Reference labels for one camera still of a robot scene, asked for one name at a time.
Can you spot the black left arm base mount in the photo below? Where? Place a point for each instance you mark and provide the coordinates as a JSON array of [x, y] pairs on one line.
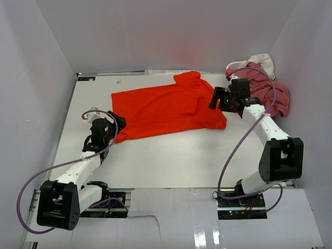
[[111, 208]]

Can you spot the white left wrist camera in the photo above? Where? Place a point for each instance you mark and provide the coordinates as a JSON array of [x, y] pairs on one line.
[[90, 117]]

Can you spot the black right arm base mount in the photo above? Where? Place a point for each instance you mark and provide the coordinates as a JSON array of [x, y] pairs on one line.
[[252, 207]]

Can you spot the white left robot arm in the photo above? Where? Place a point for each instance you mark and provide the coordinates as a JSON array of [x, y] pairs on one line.
[[62, 200]]

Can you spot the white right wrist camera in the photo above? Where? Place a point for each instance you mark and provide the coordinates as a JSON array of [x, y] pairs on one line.
[[230, 79]]

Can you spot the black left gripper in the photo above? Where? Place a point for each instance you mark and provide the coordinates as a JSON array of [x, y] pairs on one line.
[[122, 122]]

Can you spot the orange t shirt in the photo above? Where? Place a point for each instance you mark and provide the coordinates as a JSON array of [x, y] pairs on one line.
[[160, 110]]

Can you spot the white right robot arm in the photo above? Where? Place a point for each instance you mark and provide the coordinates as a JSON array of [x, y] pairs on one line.
[[282, 156]]

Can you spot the white perforated laundry basket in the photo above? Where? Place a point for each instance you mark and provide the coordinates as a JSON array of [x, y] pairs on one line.
[[234, 66]]

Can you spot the cream white t shirt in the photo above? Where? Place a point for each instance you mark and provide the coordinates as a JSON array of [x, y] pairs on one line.
[[265, 62]]

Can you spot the black corner label plate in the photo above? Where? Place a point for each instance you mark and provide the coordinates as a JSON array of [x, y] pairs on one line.
[[90, 78]]

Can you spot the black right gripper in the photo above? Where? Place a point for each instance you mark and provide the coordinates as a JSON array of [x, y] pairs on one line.
[[218, 92]]

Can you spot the pink t shirt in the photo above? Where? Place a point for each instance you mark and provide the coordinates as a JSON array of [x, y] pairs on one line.
[[261, 87]]

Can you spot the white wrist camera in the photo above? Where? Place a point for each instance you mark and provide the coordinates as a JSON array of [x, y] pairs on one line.
[[230, 79], [90, 117]]

